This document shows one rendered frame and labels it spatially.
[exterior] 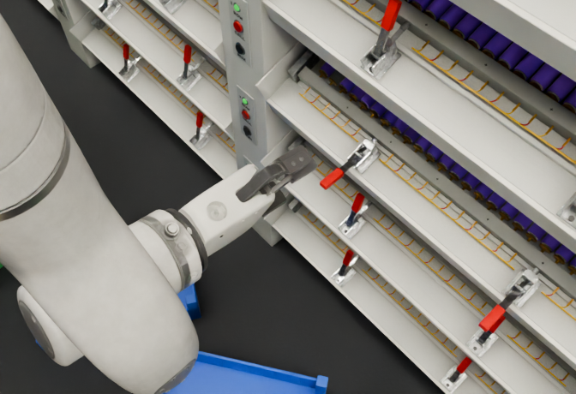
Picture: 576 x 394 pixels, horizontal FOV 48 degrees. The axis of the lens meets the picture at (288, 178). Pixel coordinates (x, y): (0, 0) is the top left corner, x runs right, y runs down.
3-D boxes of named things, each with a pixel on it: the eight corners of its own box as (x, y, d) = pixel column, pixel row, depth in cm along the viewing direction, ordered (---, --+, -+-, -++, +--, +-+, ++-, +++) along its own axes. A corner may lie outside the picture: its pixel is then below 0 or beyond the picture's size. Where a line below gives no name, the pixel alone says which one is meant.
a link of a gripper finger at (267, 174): (243, 178, 62) (283, 157, 66) (218, 211, 68) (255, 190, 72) (250, 188, 62) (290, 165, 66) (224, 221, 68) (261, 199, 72)
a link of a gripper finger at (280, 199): (231, 204, 75) (273, 179, 79) (224, 214, 78) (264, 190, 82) (248, 225, 75) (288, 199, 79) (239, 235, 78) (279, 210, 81)
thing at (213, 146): (247, 201, 137) (225, 182, 125) (90, 50, 162) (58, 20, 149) (312, 133, 138) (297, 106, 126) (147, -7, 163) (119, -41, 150)
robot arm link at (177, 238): (142, 205, 62) (168, 192, 63) (127, 238, 69) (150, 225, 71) (192, 277, 60) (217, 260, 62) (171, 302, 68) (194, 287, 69)
